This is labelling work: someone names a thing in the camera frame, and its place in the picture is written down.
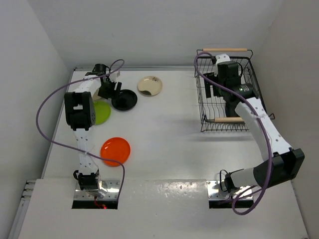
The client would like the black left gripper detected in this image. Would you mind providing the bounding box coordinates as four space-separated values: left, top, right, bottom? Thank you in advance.
99 78 122 101

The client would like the matte black plate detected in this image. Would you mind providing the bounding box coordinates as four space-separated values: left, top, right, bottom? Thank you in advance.
225 100 240 118

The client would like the glossy black plate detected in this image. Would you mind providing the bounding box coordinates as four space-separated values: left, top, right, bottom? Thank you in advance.
111 89 138 111

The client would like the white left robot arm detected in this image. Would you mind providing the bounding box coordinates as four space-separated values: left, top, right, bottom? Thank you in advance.
64 64 122 198

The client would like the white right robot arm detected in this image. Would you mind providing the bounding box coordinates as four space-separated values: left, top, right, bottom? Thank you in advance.
205 58 305 192

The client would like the green plate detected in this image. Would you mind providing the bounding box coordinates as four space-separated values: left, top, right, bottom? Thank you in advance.
93 101 111 125

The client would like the cream plate with black mark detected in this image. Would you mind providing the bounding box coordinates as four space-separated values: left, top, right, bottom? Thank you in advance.
137 76 162 96

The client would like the orange plate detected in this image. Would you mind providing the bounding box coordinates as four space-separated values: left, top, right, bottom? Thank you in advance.
100 137 131 167

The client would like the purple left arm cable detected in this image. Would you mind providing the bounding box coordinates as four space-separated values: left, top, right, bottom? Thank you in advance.
36 59 126 200

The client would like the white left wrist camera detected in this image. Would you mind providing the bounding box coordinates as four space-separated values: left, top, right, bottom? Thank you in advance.
109 71 120 82

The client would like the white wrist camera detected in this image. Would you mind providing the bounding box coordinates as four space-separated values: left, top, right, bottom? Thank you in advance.
215 54 230 66
109 71 120 82

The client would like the black wire dish rack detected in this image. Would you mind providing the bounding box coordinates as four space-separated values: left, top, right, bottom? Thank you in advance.
193 49 267 131

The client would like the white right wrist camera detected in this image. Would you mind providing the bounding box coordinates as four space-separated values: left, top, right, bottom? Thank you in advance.
215 54 230 66

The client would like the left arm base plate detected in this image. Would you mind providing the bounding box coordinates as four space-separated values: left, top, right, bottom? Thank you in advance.
73 180 120 201

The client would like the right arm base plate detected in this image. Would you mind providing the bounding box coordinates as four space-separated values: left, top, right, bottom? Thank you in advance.
206 180 253 201

